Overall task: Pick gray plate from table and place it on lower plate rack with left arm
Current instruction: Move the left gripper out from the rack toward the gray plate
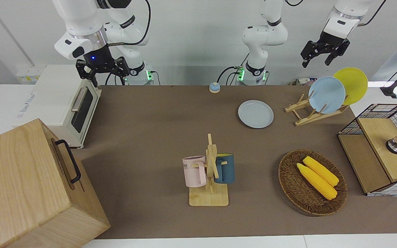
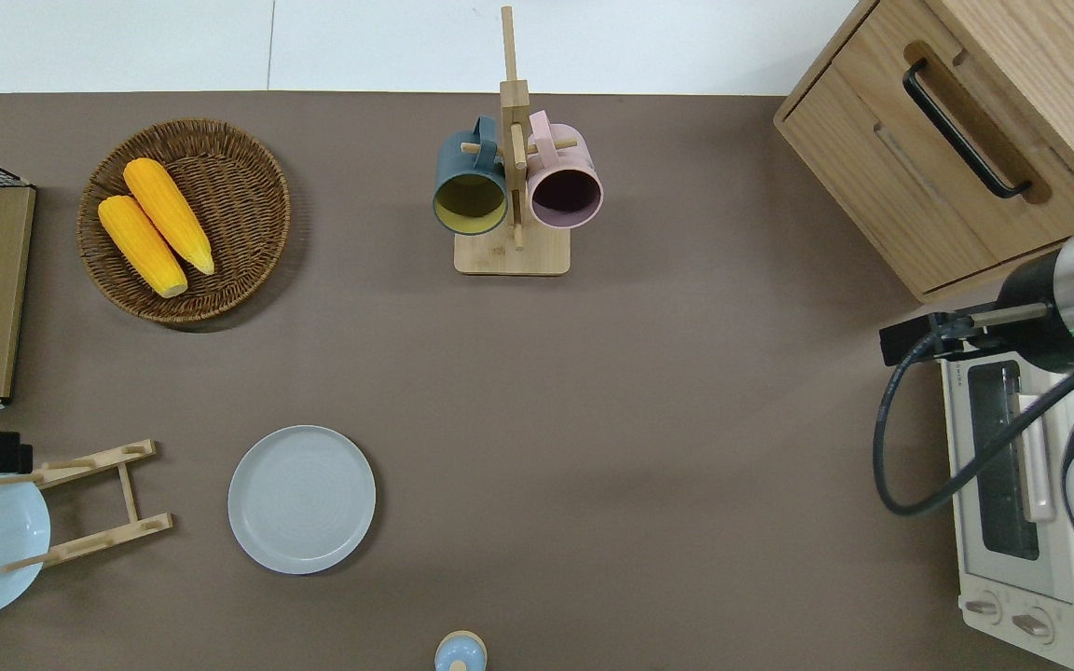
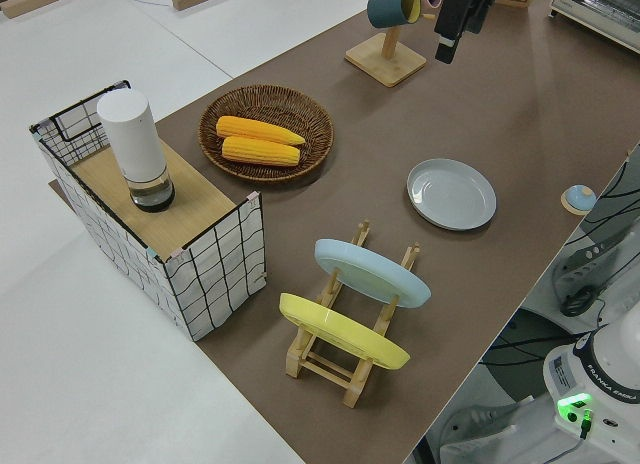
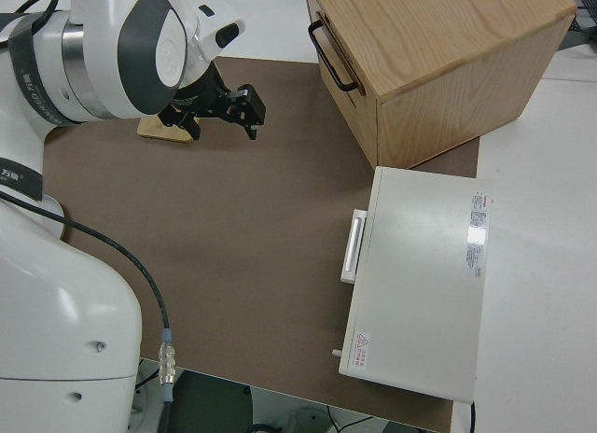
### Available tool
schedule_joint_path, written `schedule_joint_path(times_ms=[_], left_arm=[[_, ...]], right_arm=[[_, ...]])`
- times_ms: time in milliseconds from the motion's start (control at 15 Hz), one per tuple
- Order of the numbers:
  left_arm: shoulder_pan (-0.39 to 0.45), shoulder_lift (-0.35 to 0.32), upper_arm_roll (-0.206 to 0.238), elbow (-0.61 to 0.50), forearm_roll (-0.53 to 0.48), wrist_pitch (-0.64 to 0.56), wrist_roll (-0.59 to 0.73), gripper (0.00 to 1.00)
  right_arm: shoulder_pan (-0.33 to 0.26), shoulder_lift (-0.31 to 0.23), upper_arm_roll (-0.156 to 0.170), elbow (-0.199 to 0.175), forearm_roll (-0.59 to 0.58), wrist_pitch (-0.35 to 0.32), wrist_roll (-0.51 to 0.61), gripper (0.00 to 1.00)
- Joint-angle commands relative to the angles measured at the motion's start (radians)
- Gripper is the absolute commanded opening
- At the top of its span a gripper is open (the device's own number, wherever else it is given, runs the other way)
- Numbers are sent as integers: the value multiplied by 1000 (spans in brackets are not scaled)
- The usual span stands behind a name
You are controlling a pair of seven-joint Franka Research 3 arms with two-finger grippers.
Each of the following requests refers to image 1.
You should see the pink mug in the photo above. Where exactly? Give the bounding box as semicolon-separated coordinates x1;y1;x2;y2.
182;156;207;188

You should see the brown wicker basket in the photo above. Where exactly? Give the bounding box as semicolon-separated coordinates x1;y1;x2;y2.
278;149;348;217

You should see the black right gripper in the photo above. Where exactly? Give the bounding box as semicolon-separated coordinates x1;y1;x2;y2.
76;44;130;87

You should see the yellow plate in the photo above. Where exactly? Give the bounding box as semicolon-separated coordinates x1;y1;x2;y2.
333;68;368;106

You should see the white wall power socket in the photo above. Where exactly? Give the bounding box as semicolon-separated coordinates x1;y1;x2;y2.
17;65;45;84

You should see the wooden box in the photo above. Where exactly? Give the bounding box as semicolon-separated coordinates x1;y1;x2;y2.
0;118;111;248

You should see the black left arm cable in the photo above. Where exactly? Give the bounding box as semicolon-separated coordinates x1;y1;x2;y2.
286;0;387;27

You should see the yellow corn cob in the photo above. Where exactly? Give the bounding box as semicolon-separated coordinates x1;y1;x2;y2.
303;156;339;187
296;163;338;200

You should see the white toaster oven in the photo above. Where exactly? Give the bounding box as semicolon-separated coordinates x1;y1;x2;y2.
12;64;102;149

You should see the light blue plate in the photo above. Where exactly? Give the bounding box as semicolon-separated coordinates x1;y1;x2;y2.
308;76;346;114

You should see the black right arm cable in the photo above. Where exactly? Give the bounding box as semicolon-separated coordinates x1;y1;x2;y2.
106;0;151;47

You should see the black wire wooden shelf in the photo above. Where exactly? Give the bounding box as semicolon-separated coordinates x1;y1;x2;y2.
337;103;397;197

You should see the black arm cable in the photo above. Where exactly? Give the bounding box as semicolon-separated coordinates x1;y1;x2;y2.
286;0;387;27
106;0;151;47

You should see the dark blue mug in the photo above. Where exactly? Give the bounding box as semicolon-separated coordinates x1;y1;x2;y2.
214;153;235;184

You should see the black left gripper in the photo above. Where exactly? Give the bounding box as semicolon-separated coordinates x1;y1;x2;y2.
301;31;350;68

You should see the wooden mug rack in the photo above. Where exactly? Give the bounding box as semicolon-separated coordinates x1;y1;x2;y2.
189;133;229;207

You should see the black box handle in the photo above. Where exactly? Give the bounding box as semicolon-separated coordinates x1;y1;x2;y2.
54;139;82;184

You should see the wooden plate rack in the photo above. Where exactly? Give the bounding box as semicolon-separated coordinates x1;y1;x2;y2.
285;94;350;127

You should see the brown table mat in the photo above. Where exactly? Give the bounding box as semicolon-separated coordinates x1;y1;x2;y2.
71;85;397;239

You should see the gray plate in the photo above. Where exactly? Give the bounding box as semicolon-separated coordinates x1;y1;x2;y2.
238;100;274;129

